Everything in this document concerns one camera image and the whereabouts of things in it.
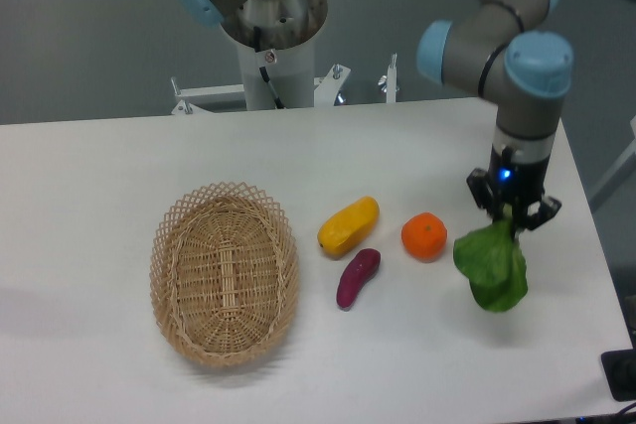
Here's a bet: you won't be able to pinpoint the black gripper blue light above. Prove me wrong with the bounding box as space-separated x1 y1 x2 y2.
466 149 561 240

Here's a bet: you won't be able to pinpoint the green leafy bok choy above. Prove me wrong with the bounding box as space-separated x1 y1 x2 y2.
452 206 529 313

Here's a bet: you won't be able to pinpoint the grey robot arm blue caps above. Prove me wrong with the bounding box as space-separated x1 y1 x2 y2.
179 0 574 233

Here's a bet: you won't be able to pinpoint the orange mandarin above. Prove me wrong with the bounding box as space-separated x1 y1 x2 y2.
401 212 448 262

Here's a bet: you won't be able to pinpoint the white table leg strut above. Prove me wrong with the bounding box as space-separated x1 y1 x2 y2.
588 117 635 213

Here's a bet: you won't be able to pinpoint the purple sweet potato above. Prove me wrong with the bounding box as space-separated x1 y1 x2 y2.
336 248 382 310

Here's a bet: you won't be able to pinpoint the yellow mango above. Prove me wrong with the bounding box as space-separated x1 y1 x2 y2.
317 196 380 258

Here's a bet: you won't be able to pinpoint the black device at table corner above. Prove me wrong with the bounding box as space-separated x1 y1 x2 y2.
600 349 635 402

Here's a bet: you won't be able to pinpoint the oval wicker basket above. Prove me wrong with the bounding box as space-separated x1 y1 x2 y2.
149 183 299 368

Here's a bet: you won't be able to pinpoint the white metal mounting frame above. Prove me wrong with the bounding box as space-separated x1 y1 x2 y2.
171 53 399 115

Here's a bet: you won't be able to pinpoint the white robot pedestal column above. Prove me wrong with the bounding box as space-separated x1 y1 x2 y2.
236 40 315 111

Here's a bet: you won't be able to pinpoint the black cable on pedestal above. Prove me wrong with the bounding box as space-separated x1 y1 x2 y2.
252 26 286 110

